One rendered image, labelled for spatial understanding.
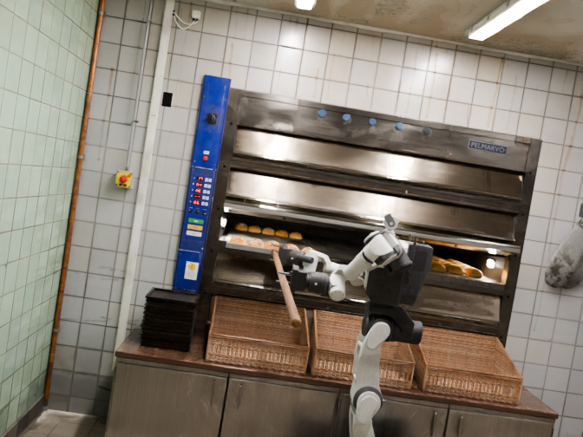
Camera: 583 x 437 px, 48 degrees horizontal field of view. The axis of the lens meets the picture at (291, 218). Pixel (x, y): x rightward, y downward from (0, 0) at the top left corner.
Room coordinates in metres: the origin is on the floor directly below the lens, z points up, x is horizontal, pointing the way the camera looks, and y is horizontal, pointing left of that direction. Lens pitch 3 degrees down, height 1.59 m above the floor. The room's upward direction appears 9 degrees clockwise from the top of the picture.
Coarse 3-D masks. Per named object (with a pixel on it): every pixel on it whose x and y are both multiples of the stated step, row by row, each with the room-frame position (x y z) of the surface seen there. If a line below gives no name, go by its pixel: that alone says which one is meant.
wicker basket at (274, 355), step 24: (216, 312) 3.91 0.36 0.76; (240, 312) 3.92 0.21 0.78; (264, 312) 3.94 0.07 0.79; (216, 336) 3.47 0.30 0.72; (240, 336) 3.89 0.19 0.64; (264, 336) 3.90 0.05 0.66; (288, 336) 3.92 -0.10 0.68; (216, 360) 3.48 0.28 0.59; (240, 360) 3.49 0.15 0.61; (264, 360) 3.50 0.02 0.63; (288, 360) 3.71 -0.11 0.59
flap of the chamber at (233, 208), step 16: (224, 208) 3.89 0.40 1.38; (240, 208) 3.83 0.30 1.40; (256, 208) 3.83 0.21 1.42; (320, 224) 3.94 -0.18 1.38; (336, 224) 3.86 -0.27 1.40; (352, 224) 3.87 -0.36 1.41; (416, 240) 4.04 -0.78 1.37; (432, 240) 3.94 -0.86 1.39; (448, 240) 3.90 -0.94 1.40; (464, 240) 3.91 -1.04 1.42
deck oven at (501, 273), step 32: (224, 128) 3.96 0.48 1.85; (224, 160) 3.97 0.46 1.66; (256, 160) 3.97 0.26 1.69; (224, 192) 3.97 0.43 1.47; (416, 192) 4.04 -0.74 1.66; (448, 192) 4.04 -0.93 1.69; (256, 224) 5.58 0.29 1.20; (288, 224) 5.59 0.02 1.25; (256, 256) 3.98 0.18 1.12; (448, 256) 5.32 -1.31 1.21; (480, 256) 4.60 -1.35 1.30; (512, 256) 4.08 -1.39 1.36; (224, 288) 3.97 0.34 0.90; (480, 288) 4.07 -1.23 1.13; (512, 288) 4.08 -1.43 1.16; (416, 320) 4.05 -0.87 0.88; (448, 320) 4.05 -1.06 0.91
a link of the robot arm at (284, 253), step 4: (284, 244) 3.61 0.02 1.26; (280, 248) 3.58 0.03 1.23; (284, 248) 3.58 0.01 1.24; (288, 248) 3.59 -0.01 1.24; (280, 252) 3.58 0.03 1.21; (284, 252) 3.57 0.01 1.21; (288, 252) 3.56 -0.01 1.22; (292, 252) 3.54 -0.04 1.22; (296, 252) 3.53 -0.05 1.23; (280, 256) 3.58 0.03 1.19; (284, 256) 3.57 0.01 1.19; (288, 256) 3.55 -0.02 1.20; (292, 256) 3.52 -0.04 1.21; (280, 260) 3.58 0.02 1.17; (284, 260) 3.57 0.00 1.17; (288, 260) 3.54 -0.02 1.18; (292, 260) 3.52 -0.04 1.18; (284, 264) 3.61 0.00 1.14; (292, 264) 3.54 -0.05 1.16
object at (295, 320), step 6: (276, 252) 3.53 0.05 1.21; (276, 258) 3.27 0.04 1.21; (276, 264) 3.09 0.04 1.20; (282, 270) 2.89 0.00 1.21; (282, 276) 2.71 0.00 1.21; (282, 282) 2.57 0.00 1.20; (282, 288) 2.47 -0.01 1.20; (288, 288) 2.43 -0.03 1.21; (288, 294) 2.29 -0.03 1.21; (288, 300) 2.19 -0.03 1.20; (288, 306) 2.11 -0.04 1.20; (294, 306) 2.09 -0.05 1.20; (288, 312) 2.05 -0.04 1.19; (294, 312) 1.99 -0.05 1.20; (294, 318) 1.91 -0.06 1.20; (294, 324) 1.91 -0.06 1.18; (300, 324) 1.91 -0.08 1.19
